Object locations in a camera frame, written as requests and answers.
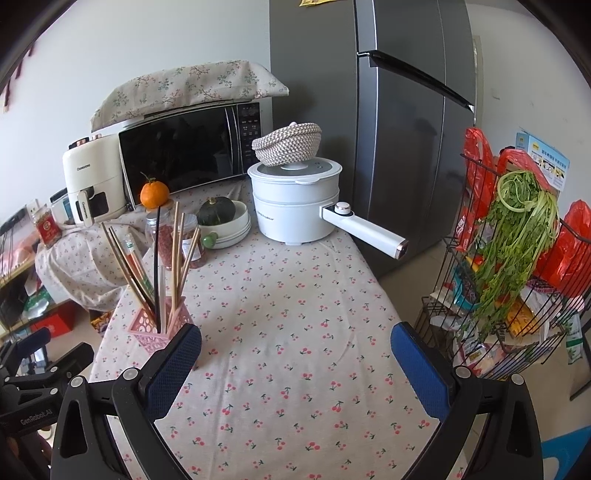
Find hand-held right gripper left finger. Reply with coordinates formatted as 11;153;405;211
50;323;204;480

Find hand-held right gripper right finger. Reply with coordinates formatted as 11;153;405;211
390;322;544;480

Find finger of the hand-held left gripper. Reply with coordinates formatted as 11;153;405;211
28;342;95;386
0;327;52;370

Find pink plastic basket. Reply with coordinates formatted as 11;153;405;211
127;295;195;354

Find pile of chopsticks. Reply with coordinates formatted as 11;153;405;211
102;224;155;320

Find black chopstick with gold band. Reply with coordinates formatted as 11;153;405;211
154;207;163;333

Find red box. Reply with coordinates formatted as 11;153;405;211
28;302;77;335

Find yellow printed bag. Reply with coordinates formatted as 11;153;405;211
90;310;115;334

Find cherry print cabinet cloth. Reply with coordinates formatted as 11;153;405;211
34;222;153;315

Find labelled jar of dried fruit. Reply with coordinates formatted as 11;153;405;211
178;213;206;269

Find red tin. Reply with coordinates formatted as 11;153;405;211
34;208;63;250

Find orange snack packet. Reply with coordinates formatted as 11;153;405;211
508;295;541;337

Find tall jar of red berries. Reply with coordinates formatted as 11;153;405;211
157;210;180;267

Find wrapped disposable chopsticks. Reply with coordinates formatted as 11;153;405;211
124;233;155;308

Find cherry print tablecloth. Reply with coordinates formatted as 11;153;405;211
90;178;467;480

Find small cork lid glass jar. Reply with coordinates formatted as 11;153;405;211
145;208;162;251

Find white dish with green knob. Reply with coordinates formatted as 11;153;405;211
196;199;252;250

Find green white packet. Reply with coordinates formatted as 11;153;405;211
566;314;585;365

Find dark green squash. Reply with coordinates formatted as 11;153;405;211
198;198;236;227

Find bunch of green vegetables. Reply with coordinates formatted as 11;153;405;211
471;170;561;342

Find blue plastic stool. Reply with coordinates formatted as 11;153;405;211
540;427;591;480

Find orange tangerine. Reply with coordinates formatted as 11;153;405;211
140;173;169;209

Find cream air fryer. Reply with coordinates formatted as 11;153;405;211
62;134;130;227

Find white electric cooking pot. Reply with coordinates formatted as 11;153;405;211
247;157;409;260

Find red plastic bag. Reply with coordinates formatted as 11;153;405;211
455;128;497;252
496;148;552;192
531;200;591;301

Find black microwave oven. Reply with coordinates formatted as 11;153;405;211
117;102;263;204

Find blue yellow printed carton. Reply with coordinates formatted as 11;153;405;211
515;130;571;191

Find grey refrigerator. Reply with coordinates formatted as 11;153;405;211
269;0;478;280

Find floral cloth cover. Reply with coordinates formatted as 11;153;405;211
90;60;289;132

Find black wire rack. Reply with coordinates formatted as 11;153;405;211
413;152;571;379

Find woven rope basket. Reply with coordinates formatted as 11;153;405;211
252;121;323;167

